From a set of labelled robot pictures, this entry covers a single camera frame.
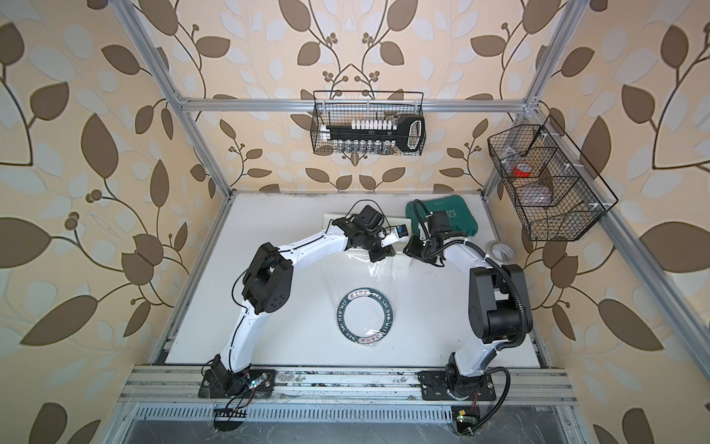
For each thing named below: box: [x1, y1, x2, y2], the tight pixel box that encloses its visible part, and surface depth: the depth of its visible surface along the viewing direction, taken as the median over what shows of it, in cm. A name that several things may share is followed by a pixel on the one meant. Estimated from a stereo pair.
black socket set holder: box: [319, 114, 427, 155], surface depth 86 cm
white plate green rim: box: [336, 286, 394, 345], surface depth 88 cm
